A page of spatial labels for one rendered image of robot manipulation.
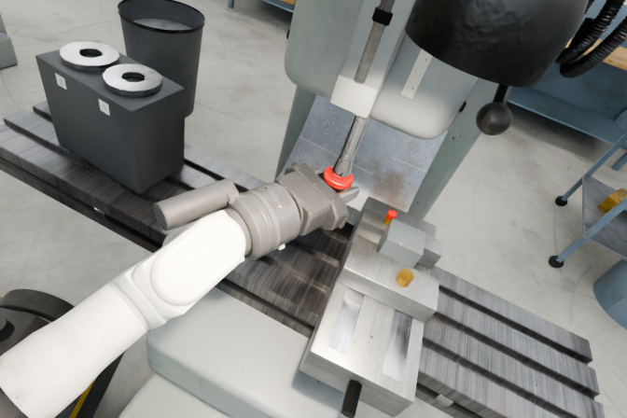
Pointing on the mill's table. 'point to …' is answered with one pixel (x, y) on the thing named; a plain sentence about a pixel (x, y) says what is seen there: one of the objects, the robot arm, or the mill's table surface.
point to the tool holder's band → (337, 180)
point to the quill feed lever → (495, 113)
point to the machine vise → (370, 327)
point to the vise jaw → (352, 274)
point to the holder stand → (115, 112)
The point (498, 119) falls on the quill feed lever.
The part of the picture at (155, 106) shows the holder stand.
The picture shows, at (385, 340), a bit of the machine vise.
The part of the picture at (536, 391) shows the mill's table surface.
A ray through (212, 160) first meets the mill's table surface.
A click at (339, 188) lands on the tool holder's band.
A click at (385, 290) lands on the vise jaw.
